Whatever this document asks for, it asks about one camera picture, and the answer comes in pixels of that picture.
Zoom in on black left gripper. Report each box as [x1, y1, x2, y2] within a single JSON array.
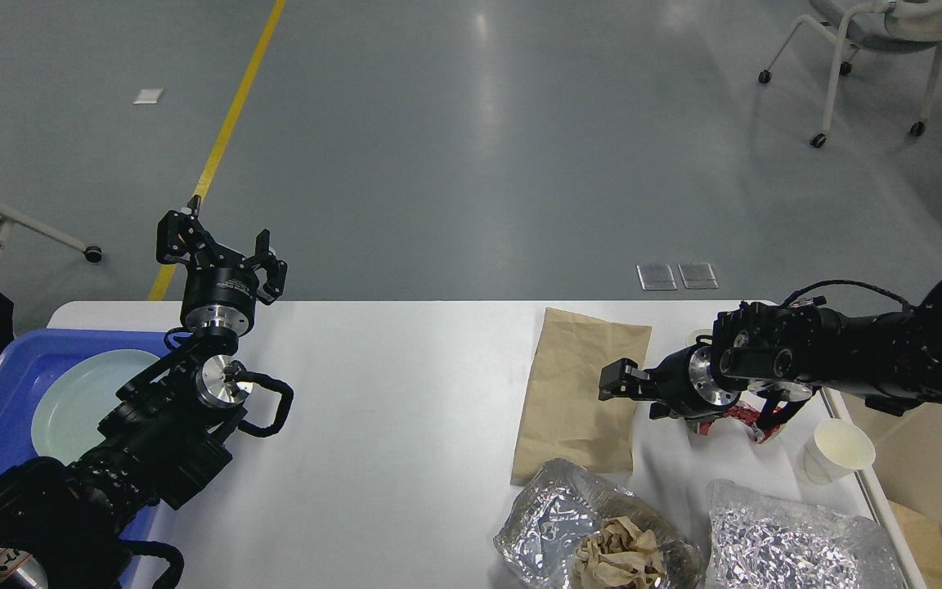
[[155, 195, 288, 336]]

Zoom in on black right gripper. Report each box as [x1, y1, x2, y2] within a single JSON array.
[[598, 344, 741, 420]]

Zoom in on brown paper bag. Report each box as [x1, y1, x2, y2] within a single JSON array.
[[509, 307, 652, 484]]

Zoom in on brown paper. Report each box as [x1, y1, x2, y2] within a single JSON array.
[[569, 517, 668, 588]]

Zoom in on aluminium foil tray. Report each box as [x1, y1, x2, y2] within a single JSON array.
[[493, 459, 704, 588]]

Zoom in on light green plate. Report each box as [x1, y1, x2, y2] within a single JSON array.
[[30, 349, 159, 465]]

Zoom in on white paper cup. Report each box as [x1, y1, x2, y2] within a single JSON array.
[[687, 329, 714, 344], [796, 418, 877, 484]]

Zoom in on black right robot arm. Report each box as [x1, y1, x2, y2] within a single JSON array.
[[598, 280, 942, 433]]

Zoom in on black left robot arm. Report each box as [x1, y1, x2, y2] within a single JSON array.
[[0, 195, 294, 588]]

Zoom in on crushed red can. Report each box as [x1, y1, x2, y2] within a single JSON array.
[[684, 402, 785, 445]]

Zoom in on clear plastic piece on floor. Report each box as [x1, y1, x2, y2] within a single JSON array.
[[678, 263, 720, 290]]

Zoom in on white paper scrap on floor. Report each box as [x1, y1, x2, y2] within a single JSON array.
[[132, 88, 164, 106]]

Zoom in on crumpled aluminium foil piece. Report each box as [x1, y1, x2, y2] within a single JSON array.
[[704, 479, 906, 588]]

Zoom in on beige plastic bin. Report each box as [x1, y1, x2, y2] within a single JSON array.
[[822, 390, 942, 588]]

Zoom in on white chair right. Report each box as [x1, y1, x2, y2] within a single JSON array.
[[756, 1, 942, 149]]

